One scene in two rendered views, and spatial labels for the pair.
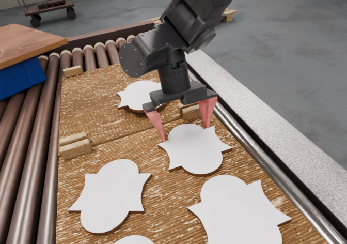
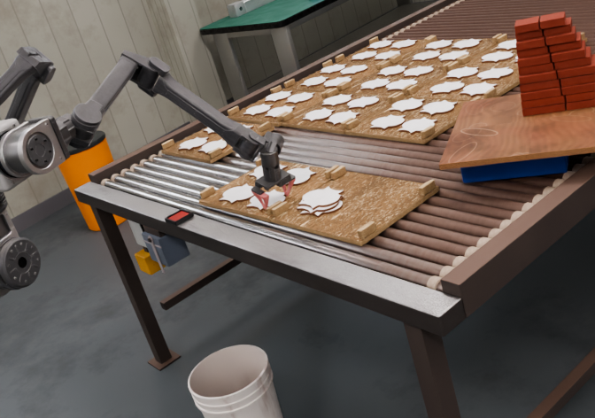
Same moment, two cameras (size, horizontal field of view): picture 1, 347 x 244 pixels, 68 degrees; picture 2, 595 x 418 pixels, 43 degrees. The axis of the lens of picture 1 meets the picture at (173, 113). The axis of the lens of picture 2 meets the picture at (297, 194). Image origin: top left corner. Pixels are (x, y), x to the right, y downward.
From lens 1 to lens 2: 2.79 m
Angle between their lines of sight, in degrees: 119
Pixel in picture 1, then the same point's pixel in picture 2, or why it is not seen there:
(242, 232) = (235, 190)
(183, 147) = (272, 197)
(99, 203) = (297, 172)
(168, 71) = not seen: hidden behind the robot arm
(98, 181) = (305, 174)
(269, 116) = (230, 238)
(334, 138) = not seen: outside the picture
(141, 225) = not seen: hidden behind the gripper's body
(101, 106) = (353, 190)
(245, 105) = (247, 238)
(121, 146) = (311, 186)
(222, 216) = (244, 189)
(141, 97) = (318, 195)
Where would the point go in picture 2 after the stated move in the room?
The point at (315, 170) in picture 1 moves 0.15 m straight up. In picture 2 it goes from (207, 225) to (193, 185)
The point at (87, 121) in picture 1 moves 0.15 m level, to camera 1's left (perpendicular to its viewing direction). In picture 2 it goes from (351, 182) to (389, 165)
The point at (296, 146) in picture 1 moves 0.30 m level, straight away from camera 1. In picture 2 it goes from (215, 230) to (196, 277)
